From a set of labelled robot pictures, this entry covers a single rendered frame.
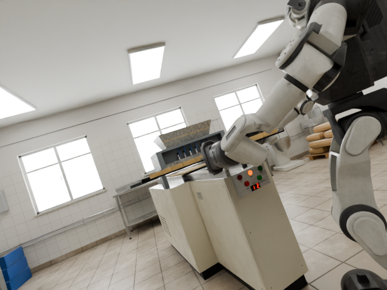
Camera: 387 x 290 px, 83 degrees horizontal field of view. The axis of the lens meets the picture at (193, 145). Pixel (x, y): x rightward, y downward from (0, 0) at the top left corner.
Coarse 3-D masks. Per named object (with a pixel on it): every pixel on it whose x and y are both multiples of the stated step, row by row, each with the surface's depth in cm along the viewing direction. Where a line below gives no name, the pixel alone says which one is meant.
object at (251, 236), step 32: (224, 192) 136; (256, 192) 137; (224, 224) 152; (256, 224) 133; (288, 224) 140; (224, 256) 172; (256, 256) 129; (288, 256) 136; (256, 288) 138; (288, 288) 136
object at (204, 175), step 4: (224, 168) 129; (196, 172) 179; (200, 172) 164; (204, 172) 157; (208, 172) 150; (224, 172) 130; (228, 172) 130; (184, 176) 204; (188, 176) 193; (192, 176) 184; (196, 176) 175; (200, 176) 167; (204, 176) 160; (208, 176) 153; (212, 176) 148; (216, 176) 142; (220, 176) 136; (224, 176) 132; (228, 176) 129; (184, 180) 208; (188, 180) 197; (192, 180) 187
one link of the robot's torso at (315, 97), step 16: (384, 0) 70; (368, 16) 72; (384, 16) 70; (368, 32) 72; (384, 32) 71; (352, 48) 72; (368, 48) 72; (384, 48) 71; (352, 64) 73; (368, 64) 72; (384, 64) 72; (336, 80) 75; (352, 80) 74; (368, 80) 73; (320, 96) 81; (336, 96) 77; (352, 96) 78
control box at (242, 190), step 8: (248, 168) 136; (256, 168) 137; (264, 168) 139; (232, 176) 131; (248, 176) 134; (256, 176) 136; (264, 176) 137; (240, 184) 131; (256, 184) 134; (264, 184) 136; (240, 192) 130; (248, 192) 132
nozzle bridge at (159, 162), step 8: (208, 136) 210; (216, 136) 222; (184, 144) 200; (192, 144) 212; (160, 152) 191; (168, 152) 203; (176, 152) 205; (192, 152) 210; (200, 152) 208; (152, 160) 214; (160, 160) 190; (168, 160) 201; (176, 160) 204; (184, 160) 201; (160, 168) 192; (168, 184) 199
